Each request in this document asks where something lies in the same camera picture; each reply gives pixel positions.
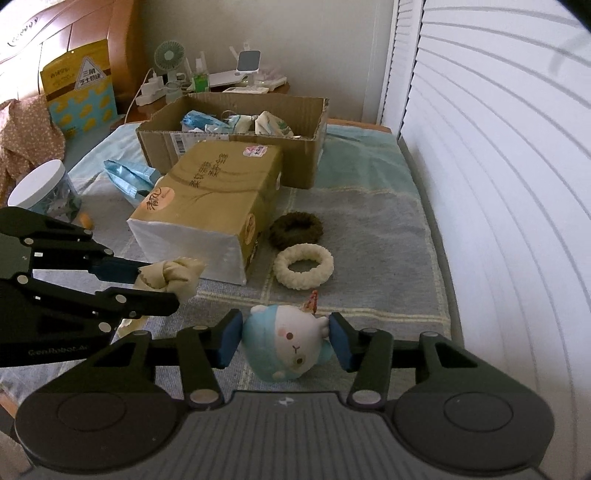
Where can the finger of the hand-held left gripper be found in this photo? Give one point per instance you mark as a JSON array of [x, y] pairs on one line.
[[115, 270], [138, 304]]

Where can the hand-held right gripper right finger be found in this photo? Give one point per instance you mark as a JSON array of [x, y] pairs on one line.
[[342, 341]]

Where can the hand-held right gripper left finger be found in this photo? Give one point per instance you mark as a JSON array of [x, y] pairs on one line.
[[230, 339]]

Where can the knotted beige cloth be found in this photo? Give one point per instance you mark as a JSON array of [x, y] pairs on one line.
[[180, 277]]

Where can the blue and white plush toy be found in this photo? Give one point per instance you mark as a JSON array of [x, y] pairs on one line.
[[286, 341]]

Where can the blue face mask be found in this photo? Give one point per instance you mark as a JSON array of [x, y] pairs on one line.
[[196, 120]]

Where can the cardboard box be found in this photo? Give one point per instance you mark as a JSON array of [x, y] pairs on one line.
[[295, 161]]

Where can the small orange object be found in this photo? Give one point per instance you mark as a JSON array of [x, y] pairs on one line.
[[86, 220]]

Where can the cream scrunchie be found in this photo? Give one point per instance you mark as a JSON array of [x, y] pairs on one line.
[[281, 267]]

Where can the blue face mask packet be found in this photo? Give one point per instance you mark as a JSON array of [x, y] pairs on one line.
[[129, 177]]

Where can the checked grey blue blanket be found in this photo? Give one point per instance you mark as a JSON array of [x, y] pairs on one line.
[[369, 230]]

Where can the clear jar with white lid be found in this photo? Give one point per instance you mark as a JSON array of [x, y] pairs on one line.
[[39, 182]]

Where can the dark brown scrunchie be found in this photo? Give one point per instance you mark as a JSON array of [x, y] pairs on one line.
[[277, 230]]

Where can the brown tissue pack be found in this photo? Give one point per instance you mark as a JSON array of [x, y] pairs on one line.
[[207, 194]]

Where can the wooden nightstand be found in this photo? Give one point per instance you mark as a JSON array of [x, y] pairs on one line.
[[134, 115]]

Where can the brown floral cloth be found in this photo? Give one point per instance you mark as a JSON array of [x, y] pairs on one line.
[[27, 138]]

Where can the white power strip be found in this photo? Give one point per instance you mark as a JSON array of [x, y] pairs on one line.
[[150, 94]]

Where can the yellow snack bag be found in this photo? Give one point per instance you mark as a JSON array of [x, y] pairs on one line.
[[78, 92]]

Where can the pale green cup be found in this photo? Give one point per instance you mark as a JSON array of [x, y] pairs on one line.
[[173, 94]]

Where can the green spray bottle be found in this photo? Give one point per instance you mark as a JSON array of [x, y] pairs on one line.
[[201, 83]]

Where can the flat white box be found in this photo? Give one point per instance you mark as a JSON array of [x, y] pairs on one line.
[[221, 78]]

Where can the small desk fan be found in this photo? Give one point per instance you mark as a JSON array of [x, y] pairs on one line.
[[167, 56]]

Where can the white louvered door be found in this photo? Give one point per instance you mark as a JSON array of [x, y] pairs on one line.
[[498, 161]]

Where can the wooden headboard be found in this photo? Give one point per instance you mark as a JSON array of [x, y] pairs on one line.
[[120, 27]]

